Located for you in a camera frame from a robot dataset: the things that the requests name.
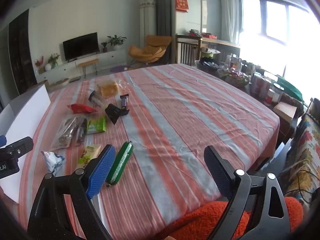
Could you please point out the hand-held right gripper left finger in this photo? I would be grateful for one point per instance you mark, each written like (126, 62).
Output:
(100, 173)

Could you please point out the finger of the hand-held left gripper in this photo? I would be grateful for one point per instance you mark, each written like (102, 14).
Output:
(2, 140)
(21, 146)

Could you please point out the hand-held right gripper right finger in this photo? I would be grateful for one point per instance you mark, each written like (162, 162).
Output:
(218, 171)

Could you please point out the green sausage stick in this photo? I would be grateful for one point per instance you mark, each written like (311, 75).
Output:
(120, 163)

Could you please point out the black snack packet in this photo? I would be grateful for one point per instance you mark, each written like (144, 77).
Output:
(113, 111)

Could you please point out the red snack packet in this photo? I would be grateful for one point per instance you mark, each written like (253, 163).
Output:
(81, 108)

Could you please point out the clear bag of snacks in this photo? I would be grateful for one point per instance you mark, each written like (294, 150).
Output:
(63, 132)

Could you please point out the basket of snacks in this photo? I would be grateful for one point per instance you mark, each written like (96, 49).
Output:
(235, 77)

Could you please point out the yellow green snack packet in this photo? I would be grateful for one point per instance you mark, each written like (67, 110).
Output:
(87, 155)

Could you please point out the white board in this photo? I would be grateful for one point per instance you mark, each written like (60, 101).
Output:
(27, 120)

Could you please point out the white blue snack packet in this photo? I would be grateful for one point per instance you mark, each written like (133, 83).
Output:
(53, 161)

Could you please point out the dark sausage packet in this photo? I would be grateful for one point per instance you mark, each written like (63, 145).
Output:
(80, 132)

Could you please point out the striped tablecloth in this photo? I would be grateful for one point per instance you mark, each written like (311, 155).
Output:
(175, 120)

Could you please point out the dark clear packet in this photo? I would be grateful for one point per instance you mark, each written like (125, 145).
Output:
(97, 100)

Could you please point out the dark snack bar packet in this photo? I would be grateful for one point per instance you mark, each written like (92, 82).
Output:
(124, 101)

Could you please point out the red flower arrangement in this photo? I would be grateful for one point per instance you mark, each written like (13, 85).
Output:
(39, 63)

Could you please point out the bagged bread loaf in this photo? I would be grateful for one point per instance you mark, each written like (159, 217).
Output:
(107, 88)

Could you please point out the dark glass cabinet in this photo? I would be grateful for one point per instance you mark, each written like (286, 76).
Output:
(21, 55)

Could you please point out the floral cloth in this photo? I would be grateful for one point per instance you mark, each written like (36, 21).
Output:
(305, 155)

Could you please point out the cardboard box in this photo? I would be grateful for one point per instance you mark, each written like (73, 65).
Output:
(285, 111)

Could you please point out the red label jar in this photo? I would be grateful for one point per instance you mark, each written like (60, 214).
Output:
(272, 96)
(258, 86)

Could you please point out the leafy plant in vase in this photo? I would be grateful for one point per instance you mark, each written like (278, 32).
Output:
(53, 59)

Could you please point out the wooden stool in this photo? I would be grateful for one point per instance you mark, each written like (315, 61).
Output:
(87, 63)

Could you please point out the purple round rug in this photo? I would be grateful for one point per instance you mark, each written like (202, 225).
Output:
(118, 68)

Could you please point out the black television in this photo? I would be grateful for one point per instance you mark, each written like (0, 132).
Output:
(80, 45)

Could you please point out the white television cabinet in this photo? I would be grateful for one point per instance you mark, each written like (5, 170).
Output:
(112, 57)

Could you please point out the green bin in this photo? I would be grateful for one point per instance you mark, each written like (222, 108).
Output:
(209, 54)

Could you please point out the wooden slatted cabinet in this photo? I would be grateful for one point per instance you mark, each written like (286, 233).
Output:
(187, 48)

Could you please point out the small potted plant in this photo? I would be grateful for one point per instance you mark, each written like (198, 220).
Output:
(104, 46)

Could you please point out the orange lounge chair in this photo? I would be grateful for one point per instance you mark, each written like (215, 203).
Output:
(150, 50)

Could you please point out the large potted plant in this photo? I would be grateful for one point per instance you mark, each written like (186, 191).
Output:
(116, 40)

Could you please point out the white tower air conditioner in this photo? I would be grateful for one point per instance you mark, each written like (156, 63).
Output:
(147, 27)

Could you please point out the white sheer curtain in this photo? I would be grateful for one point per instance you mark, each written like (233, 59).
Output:
(228, 15)

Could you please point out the window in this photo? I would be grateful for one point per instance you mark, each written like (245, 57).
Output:
(280, 25)

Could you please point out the dark grey curtain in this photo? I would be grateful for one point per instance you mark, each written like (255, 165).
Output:
(163, 10)

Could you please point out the red wall hanging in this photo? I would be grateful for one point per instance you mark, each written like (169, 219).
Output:
(181, 3)

